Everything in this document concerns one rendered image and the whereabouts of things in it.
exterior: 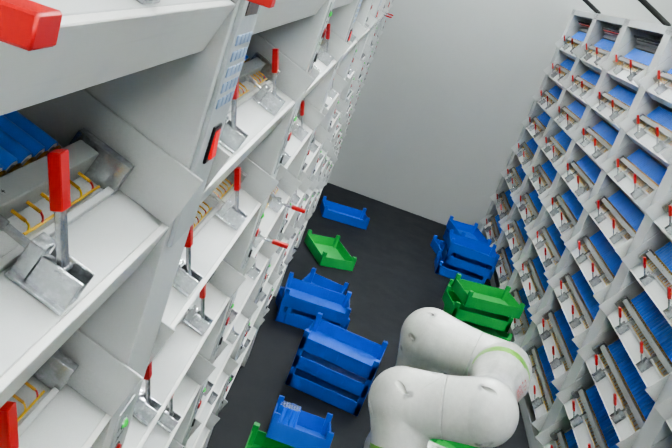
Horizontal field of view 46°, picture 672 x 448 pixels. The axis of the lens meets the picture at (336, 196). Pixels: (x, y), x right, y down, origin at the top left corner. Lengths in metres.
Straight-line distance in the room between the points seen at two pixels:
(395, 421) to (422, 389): 0.06
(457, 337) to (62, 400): 1.08
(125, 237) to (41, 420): 0.18
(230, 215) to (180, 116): 0.59
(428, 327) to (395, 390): 0.43
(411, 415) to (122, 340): 0.65
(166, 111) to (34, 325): 0.23
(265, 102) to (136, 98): 0.54
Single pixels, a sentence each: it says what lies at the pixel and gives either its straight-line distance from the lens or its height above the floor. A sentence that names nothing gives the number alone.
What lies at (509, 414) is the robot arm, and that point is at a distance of 1.27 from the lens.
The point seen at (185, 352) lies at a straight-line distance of 1.24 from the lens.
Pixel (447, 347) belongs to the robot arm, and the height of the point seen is 0.89.
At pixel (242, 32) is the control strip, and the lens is 0.66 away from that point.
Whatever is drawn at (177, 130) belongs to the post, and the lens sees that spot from 0.65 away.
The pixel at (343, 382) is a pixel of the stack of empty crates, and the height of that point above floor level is 0.11.
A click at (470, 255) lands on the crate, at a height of 0.18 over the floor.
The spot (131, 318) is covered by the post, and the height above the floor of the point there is 1.21.
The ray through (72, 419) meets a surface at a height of 1.12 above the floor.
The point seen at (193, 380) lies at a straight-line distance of 1.54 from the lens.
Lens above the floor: 1.55
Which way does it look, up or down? 16 degrees down
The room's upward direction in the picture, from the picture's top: 20 degrees clockwise
